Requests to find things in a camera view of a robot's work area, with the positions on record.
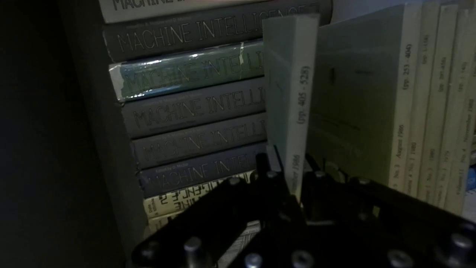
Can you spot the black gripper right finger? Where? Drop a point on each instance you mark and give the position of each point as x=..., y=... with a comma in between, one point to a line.
x=319, y=192

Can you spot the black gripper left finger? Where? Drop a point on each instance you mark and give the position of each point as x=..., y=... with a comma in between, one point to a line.
x=273, y=195

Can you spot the thin pale green journal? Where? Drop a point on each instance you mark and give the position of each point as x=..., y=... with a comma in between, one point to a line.
x=289, y=58

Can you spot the row of grey Machine Intelligence books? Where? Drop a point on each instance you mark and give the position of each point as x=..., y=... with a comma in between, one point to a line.
x=190, y=79

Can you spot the stack of pale journals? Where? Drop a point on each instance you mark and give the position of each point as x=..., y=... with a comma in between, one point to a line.
x=395, y=98

